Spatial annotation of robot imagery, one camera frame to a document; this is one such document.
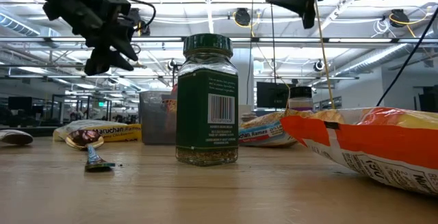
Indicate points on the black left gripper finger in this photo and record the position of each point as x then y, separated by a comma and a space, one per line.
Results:
130, 42
119, 61

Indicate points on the green spice jar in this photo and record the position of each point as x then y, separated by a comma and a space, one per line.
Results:
205, 114

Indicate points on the orange Maruchan ramen packet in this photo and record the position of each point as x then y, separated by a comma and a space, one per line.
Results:
376, 142

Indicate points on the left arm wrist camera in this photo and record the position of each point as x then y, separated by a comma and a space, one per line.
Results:
114, 10

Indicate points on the black monitor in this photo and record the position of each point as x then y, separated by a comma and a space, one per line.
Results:
272, 95

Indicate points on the purple-labelled spice jar black lid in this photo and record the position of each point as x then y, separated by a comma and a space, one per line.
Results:
300, 94

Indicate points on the orange snack packet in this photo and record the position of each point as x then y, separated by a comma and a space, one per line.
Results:
263, 131

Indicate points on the black aluminium table frame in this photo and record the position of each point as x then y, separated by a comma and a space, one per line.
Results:
44, 131

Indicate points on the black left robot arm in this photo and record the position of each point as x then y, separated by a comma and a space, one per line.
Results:
68, 10

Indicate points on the yellow Maruchan ramen packet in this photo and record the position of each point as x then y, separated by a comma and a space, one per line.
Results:
116, 131

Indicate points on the red Maruchan ramen packet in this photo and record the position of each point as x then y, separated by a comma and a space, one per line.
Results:
170, 102

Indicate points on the grey translucent plastic bin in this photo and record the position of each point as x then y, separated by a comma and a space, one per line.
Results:
152, 121

